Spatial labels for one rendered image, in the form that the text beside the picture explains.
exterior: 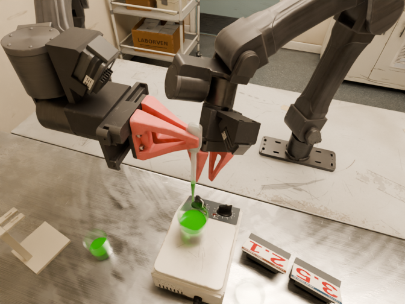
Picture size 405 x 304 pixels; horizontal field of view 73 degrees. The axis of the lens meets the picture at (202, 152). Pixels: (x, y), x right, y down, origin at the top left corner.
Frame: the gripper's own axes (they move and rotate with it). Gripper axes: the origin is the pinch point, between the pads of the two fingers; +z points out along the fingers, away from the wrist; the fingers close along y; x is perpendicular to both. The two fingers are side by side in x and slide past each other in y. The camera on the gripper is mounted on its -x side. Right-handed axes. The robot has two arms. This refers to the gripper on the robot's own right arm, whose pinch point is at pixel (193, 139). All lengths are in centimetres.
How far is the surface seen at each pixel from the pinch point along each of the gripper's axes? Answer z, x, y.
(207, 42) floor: -73, 121, 274
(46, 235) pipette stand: -30.5, 31.5, -6.0
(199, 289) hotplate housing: 3.7, 25.9, -8.3
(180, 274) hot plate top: 0.2, 23.7, -7.7
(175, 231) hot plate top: -3.4, 23.6, -0.9
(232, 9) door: -50, 88, 290
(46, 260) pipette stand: -27.0, 31.5, -10.5
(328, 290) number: 25.5, 29.8, -0.5
